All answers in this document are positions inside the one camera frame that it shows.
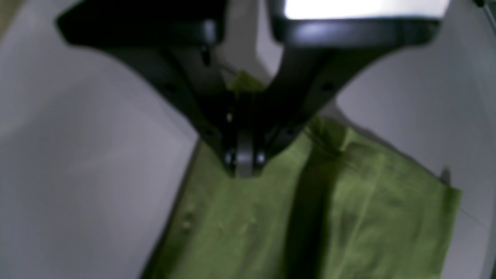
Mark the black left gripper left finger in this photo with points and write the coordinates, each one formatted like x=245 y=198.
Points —
x=171 y=45

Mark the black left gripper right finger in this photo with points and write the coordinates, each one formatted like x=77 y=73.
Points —
x=326 y=44

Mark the green T-shirt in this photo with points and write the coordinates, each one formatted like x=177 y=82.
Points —
x=333 y=205

